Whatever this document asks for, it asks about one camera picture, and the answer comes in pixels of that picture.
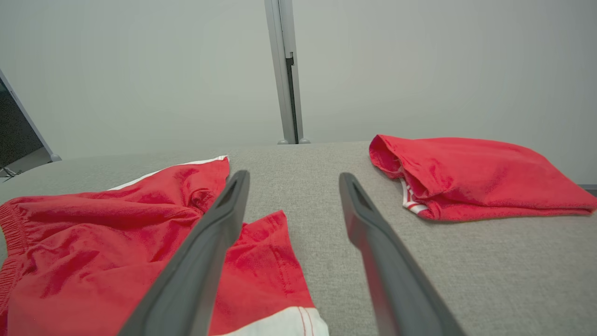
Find red shorts white stripe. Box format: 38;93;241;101
0;155;330;336

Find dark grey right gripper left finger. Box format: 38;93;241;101
118;169;251;336

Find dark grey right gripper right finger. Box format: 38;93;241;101
339;172;467;336

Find grey partition post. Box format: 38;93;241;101
264;0;311;145

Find red basketball jersey white sleeves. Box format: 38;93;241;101
368;134;597;223

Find grey framed dark panel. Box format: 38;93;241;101
0;69;62;179

